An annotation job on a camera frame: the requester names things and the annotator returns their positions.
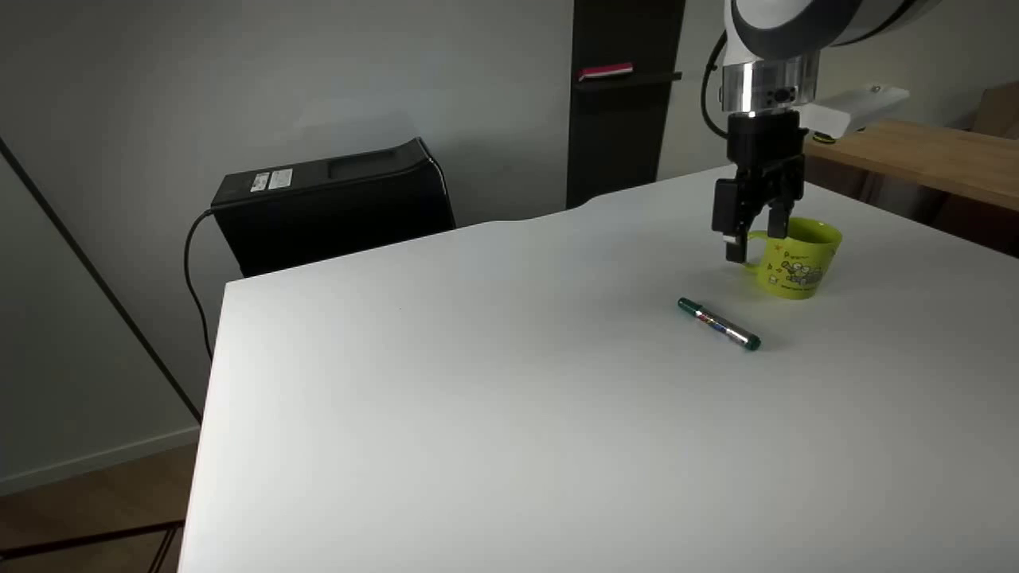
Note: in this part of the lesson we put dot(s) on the black computer tower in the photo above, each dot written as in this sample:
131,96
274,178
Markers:
334,207

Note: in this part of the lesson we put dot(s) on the pink box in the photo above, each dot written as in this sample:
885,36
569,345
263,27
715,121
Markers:
605,72

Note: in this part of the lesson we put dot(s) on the yellow cup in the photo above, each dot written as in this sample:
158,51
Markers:
800,267

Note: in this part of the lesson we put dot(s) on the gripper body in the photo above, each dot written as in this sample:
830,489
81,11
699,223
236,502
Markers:
766,151

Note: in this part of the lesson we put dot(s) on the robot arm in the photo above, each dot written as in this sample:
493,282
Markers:
788,32

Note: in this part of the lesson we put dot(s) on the stand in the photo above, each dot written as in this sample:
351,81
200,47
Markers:
95,274

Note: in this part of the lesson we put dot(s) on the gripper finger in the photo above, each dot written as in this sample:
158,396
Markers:
781,219
731,211

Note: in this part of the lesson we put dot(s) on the green capped marker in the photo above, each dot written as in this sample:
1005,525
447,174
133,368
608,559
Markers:
719,323

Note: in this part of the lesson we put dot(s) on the wooden table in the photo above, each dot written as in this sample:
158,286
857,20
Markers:
931,155

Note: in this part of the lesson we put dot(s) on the black shelf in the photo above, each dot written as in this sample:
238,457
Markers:
621,135

